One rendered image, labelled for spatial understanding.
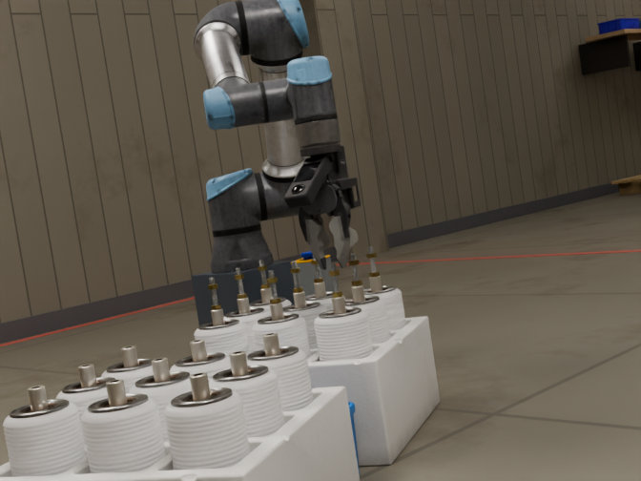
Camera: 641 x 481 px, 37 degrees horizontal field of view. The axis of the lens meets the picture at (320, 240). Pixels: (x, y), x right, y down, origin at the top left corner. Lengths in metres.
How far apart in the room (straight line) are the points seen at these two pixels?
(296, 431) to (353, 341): 0.42
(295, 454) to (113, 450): 0.23
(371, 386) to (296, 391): 0.27
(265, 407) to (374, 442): 0.42
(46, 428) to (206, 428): 0.23
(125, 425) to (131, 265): 3.30
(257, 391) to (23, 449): 0.30
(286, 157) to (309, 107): 0.60
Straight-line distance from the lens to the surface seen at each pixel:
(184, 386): 1.33
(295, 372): 1.39
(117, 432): 1.23
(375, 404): 1.64
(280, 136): 2.23
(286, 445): 1.25
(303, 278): 2.12
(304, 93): 1.67
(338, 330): 1.66
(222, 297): 2.28
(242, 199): 2.28
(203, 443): 1.17
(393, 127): 5.75
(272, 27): 2.11
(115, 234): 4.47
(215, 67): 1.89
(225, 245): 2.29
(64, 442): 1.30
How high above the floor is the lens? 0.50
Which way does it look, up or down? 4 degrees down
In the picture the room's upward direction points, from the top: 9 degrees counter-clockwise
